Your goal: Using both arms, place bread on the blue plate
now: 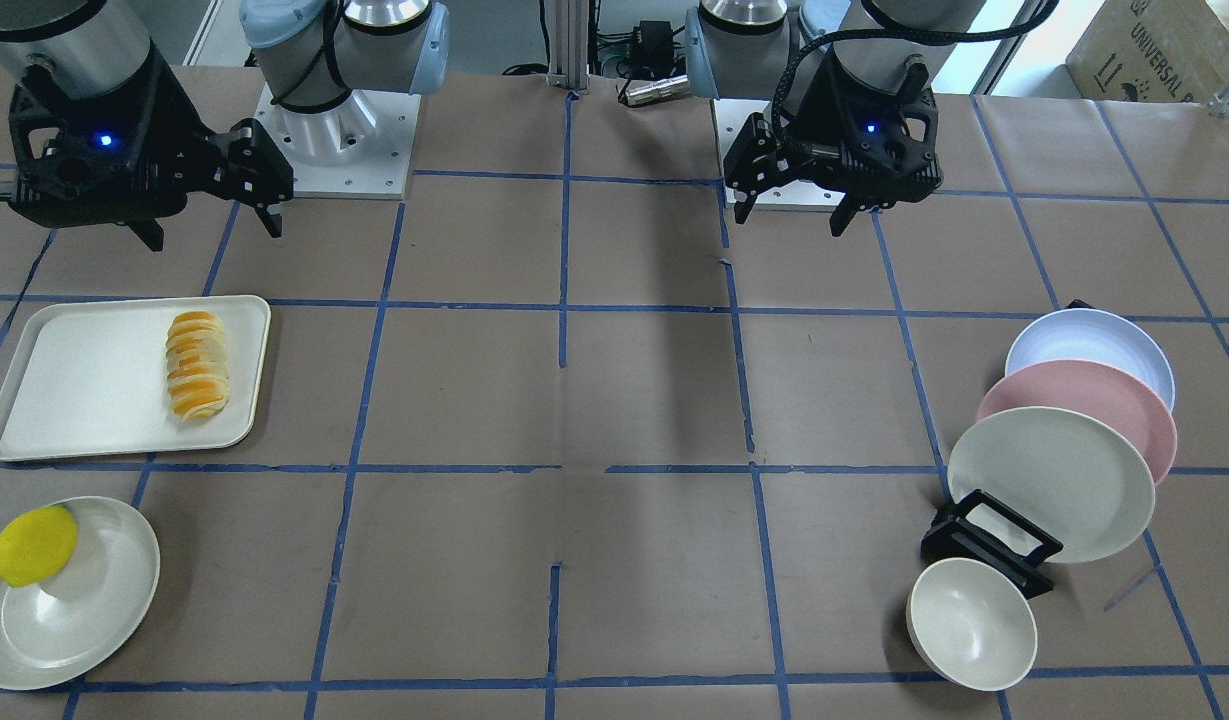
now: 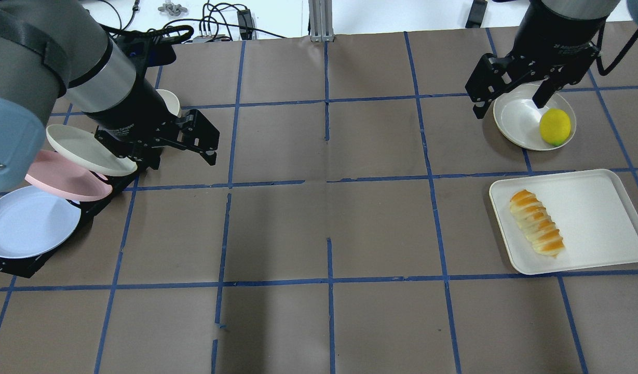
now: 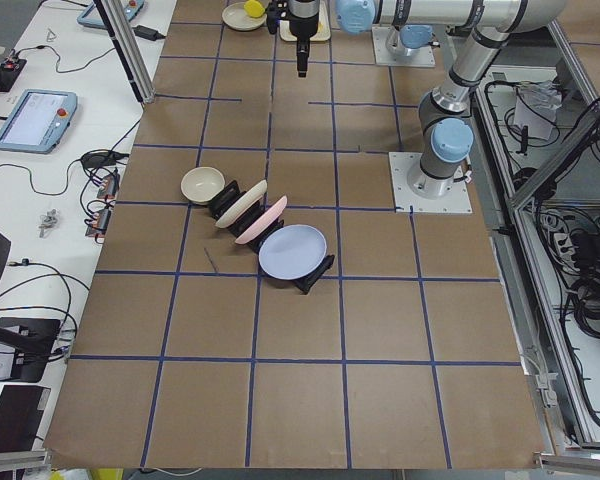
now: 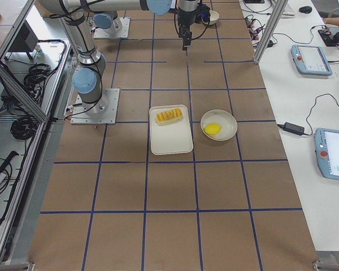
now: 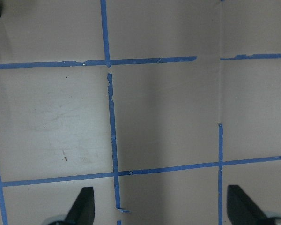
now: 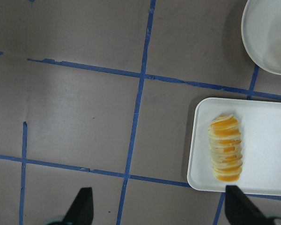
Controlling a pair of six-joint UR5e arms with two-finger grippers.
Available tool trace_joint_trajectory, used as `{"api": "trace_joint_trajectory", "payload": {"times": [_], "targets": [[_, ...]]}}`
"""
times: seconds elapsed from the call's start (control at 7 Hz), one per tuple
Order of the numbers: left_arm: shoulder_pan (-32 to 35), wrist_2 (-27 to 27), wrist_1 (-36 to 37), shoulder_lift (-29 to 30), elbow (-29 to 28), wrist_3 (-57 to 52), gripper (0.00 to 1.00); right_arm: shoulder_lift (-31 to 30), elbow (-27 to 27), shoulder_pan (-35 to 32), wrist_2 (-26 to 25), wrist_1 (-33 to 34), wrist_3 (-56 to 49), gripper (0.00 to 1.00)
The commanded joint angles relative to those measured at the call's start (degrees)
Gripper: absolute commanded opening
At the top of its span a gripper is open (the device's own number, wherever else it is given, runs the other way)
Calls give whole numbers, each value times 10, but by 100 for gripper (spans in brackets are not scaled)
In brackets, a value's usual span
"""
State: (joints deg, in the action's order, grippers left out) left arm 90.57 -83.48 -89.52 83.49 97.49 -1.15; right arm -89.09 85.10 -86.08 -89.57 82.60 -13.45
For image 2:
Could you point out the black dish rack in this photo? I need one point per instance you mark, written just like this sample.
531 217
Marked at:
28 266

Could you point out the white rectangular tray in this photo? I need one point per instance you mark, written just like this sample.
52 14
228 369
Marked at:
594 214

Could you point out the shallow beige dish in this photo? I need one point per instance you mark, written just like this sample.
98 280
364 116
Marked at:
517 117

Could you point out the blue plate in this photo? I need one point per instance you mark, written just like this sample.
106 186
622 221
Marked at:
32 222

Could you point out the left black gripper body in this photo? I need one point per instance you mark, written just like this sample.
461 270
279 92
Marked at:
133 116

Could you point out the beige plate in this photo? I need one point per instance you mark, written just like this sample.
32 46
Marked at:
83 149

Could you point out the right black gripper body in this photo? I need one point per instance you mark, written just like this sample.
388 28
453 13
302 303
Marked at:
553 32

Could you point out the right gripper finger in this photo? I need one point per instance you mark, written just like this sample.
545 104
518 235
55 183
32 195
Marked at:
549 84
488 81

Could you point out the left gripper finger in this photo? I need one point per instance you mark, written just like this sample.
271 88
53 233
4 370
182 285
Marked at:
200 135

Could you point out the beige bowl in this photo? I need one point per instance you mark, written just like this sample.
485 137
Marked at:
171 100

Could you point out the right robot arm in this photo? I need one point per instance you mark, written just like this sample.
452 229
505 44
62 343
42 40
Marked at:
586 10

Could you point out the aluminium frame post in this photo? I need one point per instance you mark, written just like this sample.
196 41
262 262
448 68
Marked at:
321 21

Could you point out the sliced bread loaf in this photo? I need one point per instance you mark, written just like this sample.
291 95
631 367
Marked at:
536 224

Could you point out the yellow lemon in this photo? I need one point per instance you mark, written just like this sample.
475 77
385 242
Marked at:
555 127

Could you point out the pink plate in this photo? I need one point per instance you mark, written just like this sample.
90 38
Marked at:
54 174

